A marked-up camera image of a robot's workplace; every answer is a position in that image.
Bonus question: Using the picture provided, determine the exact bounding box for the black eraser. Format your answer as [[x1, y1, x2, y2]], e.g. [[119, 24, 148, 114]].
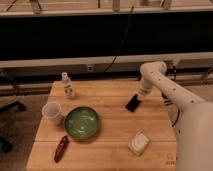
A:
[[125, 94, 141, 112]]

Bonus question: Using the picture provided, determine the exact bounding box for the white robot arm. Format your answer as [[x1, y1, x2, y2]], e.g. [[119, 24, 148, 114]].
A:
[[139, 61, 213, 171]]

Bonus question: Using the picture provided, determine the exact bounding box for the white wrapped square object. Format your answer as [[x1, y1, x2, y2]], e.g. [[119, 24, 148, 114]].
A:
[[128, 131, 150, 156]]

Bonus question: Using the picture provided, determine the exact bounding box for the green bowl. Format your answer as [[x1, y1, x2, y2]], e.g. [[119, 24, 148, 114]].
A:
[[64, 106, 100, 140]]

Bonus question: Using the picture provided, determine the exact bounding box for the small clear bottle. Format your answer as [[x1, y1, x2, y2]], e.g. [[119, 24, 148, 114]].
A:
[[61, 72, 75, 99]]

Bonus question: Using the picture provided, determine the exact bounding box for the white cup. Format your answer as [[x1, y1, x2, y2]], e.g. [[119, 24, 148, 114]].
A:
[[41, 102, 63, 125]]

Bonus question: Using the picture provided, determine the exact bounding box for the red brown pen tool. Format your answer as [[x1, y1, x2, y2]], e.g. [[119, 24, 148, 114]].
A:
[[54, 136, 69, 163]]

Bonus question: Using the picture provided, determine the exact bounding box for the black office chair base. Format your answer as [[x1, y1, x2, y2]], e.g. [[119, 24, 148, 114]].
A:
[[0, 69, 27, 153]]

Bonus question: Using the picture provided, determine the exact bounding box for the black hanging cable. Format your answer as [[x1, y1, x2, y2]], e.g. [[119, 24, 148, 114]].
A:
[[101, 4, 135, 74]]

